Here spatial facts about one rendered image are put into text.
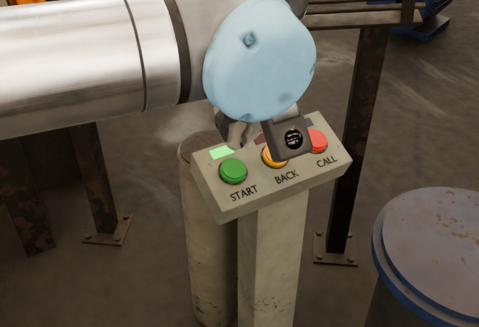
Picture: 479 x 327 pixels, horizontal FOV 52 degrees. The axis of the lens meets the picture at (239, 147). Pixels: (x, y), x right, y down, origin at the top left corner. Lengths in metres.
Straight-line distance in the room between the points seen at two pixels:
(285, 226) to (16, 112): 0.63
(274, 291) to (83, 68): 0.76
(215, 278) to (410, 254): 0.43
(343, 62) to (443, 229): 1.43
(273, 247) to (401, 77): 1.49
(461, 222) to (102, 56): 0.81
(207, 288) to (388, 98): 1.22
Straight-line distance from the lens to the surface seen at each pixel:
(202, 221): 0.98
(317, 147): 0.80
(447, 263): 0.92
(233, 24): 0.30
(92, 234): 1.51
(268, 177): 0.76
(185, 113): 1.93
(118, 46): 0.29
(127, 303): 1.35
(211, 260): 1.07
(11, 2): 1.13
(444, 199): 1.03
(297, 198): 0.82
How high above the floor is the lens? 1.10
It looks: 39 degrees down
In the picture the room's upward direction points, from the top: straight up
